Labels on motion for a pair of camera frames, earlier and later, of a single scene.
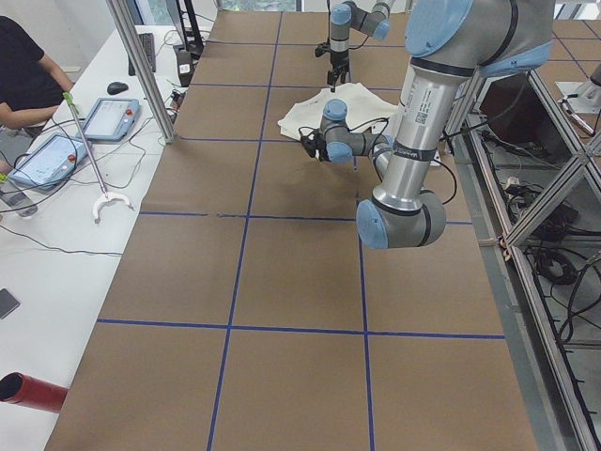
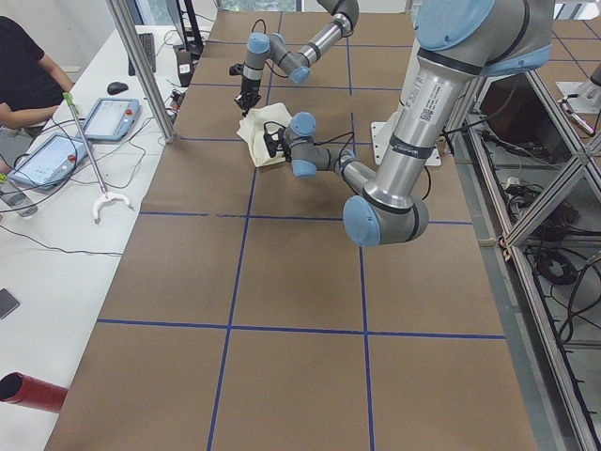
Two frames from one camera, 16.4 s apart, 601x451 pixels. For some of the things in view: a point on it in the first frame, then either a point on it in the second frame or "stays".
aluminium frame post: (122, 17) stays
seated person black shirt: (32, 84) stays
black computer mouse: (116, 87) stays
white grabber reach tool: (107, 194) stays
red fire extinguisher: (32, 392) stays
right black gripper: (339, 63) → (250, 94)
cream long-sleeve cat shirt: (365, 111) → (270, 118)
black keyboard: (147, 42) stays
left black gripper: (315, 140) → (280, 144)
